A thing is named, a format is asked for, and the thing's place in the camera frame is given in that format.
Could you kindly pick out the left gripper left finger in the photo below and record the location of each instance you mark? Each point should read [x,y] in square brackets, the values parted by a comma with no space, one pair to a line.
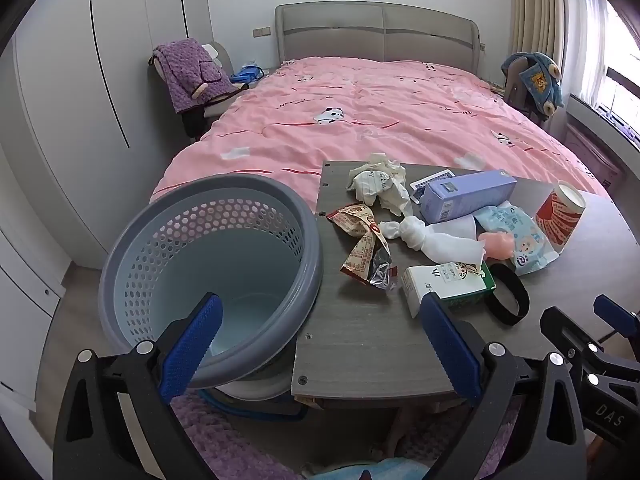
[92,440]

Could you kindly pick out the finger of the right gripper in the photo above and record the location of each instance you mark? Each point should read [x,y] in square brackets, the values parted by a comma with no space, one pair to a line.
[570,334]
[624,322]

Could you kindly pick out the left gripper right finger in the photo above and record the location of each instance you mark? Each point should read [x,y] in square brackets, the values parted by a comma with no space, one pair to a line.
[547,440]

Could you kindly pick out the blue baby wipes pack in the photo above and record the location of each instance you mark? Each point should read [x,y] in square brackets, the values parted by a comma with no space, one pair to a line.
[532,250]

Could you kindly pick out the black elastic band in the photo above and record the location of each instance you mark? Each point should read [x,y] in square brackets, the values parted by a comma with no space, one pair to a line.
[513,285]

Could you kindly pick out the pink toy pig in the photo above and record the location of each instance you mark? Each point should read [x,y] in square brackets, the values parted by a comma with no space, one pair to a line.
[498,245]

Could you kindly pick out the red white paper cup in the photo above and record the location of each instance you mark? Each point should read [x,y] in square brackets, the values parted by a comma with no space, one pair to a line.
[560,213]

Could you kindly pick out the green white milk carton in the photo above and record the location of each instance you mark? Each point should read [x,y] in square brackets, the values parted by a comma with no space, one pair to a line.
[454,283]

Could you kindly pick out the purple long carton box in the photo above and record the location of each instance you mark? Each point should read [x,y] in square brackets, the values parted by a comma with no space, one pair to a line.
[455,197]

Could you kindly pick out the red snack wrapper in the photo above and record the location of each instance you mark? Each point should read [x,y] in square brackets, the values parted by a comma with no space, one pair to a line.
[370,261]

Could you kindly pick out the playing card box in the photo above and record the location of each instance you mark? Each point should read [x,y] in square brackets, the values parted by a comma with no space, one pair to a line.
[417,188]

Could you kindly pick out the white paper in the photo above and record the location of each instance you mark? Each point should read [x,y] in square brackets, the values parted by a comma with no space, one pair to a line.
[381,180]

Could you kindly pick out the grey perforated trash basket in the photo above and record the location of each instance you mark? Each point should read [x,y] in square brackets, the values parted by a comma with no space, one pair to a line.
[250,240]

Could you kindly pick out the pink storage box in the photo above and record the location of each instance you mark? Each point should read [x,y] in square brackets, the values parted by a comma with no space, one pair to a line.
[595,158]

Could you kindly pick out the chair under blue jacket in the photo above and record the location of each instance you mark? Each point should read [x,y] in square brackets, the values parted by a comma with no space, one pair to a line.
[516,94]

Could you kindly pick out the blue child jacket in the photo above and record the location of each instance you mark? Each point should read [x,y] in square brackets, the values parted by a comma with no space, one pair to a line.
[543,81]

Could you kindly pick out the white wardrobe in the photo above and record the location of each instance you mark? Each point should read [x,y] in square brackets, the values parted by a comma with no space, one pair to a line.
[87,126]

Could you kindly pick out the beige curtain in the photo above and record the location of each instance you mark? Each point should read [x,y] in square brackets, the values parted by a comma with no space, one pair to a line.
[539,26]

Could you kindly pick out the chair under purple jacket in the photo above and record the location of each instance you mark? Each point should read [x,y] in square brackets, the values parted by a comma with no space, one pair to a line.
[194,121]

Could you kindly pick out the pink bed duvet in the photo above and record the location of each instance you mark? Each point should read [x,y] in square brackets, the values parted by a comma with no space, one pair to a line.
[315,110]

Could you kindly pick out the grey padded headboard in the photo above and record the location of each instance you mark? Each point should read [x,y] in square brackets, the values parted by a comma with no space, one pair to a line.
[377,31]

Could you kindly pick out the purple fleece jacket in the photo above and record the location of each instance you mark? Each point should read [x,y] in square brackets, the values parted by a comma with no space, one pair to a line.
[191,75]

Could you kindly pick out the blue item on nightstand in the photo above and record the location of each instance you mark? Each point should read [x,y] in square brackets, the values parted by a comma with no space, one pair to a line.
[247,74]

